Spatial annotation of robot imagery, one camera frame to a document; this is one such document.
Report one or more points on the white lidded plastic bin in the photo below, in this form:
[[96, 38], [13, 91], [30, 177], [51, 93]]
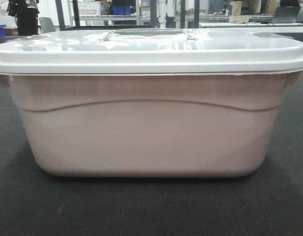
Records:
[[150, 102]]

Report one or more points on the black stacked bins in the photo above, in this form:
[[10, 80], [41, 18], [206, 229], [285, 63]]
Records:
[[26, 13]]

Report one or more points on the grey office chair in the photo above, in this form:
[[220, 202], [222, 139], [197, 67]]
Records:
[[46, 25]]

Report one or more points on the white background table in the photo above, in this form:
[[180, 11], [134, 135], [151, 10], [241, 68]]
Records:
[[277, 28]]

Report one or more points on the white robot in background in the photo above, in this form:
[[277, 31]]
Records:
[[165, 13]]

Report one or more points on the cardboard box on table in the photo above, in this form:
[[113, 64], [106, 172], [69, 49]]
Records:
[[236, 16]]

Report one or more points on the blue bin on background shelf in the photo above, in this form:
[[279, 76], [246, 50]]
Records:
[[121, 10]]

